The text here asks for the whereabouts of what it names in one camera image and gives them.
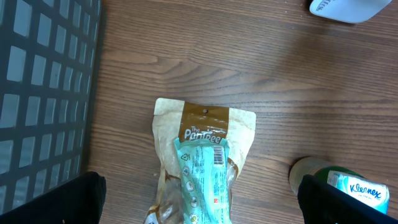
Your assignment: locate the teal snack packet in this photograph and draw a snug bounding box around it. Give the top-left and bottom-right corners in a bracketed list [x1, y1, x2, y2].
[174, 139, 231, 224]

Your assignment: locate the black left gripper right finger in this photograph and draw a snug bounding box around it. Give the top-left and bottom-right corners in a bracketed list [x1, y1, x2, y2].
[297, 175, 397, 224]

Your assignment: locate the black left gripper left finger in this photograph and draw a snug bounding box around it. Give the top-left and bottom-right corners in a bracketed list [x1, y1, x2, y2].
[1, 172, 106, 224]

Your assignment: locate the tissue pack white green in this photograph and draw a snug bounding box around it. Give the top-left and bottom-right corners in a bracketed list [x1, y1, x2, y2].
[327, 170, 390, 214]

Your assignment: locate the brown snack bag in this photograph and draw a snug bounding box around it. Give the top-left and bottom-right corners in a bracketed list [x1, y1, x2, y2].
[144, 98, 256, 224]

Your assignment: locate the green lid jar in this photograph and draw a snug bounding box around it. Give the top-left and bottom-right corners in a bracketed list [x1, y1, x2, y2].
[289, 157, 363, 195]

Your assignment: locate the dark grey plastic basket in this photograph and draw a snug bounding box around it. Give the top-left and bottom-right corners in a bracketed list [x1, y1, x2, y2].
[1, 0, 106, 213]

